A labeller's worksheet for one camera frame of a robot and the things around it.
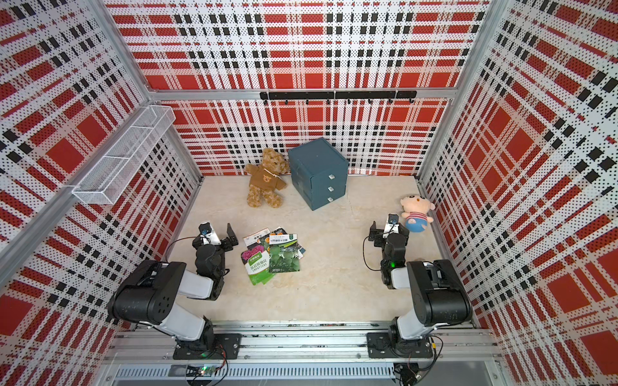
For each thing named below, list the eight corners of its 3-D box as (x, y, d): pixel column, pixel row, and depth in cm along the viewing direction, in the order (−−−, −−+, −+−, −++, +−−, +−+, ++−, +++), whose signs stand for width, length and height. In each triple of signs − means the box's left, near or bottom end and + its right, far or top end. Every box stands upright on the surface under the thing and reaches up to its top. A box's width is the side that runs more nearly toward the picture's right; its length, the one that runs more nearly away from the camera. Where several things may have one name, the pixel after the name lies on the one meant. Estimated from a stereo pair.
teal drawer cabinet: (313, 217, 108) (311, 183, 91) (290, 185, 121) (284, 151, 104) (348, 199, 115) (352, 164, 98) (322, 171, 128) (322, 136, 110)
